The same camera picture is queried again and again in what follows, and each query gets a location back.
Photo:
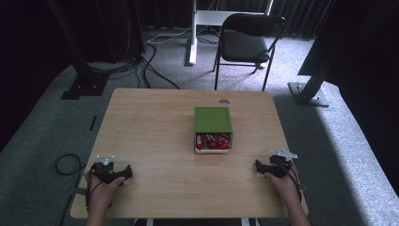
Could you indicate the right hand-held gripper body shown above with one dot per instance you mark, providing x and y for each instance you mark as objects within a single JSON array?
[{"x": 277, "y": 166}]

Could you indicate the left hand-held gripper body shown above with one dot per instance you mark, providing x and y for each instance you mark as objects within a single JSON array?
[{"x": 105, "y": 172}]

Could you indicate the white table leg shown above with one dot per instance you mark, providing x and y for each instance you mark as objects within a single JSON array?
[
  {"x": 246, "y": 222},
  {"x": 149, "y": 222}
]

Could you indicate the black floor strip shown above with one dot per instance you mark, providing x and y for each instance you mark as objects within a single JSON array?
[{"x": 93, "y": 123}]

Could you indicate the black folding chair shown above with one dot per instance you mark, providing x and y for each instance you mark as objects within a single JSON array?
[{"x": 246, "y": 44}]

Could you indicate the grey round table grommet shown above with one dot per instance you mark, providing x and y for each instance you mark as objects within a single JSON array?
[{"x": 224, "y": 102}]

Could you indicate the white cardboard drawer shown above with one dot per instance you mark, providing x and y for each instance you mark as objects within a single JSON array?
[{"x": 212, "y": 150}]

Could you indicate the green box sleeve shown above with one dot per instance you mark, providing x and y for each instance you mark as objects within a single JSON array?
[{"x": 212, "y": 120}]

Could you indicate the person's left hand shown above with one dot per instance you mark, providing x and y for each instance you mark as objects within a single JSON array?
[{"x": 105, "y": 191}]

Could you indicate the pile of red packets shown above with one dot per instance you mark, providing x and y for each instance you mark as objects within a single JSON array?
[{"x": 213, "y": 141}]

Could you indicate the grey tape piece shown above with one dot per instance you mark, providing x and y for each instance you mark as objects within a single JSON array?
[{"x": 81, "y": 191}]

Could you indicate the black metal stand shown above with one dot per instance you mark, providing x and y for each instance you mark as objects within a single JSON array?
[
  {"x": 310, "y": 91},
  {"x": 83, "y": 78}
]

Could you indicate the person's right hand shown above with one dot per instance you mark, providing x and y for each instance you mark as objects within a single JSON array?
[{"x": 284, "y": 186}]

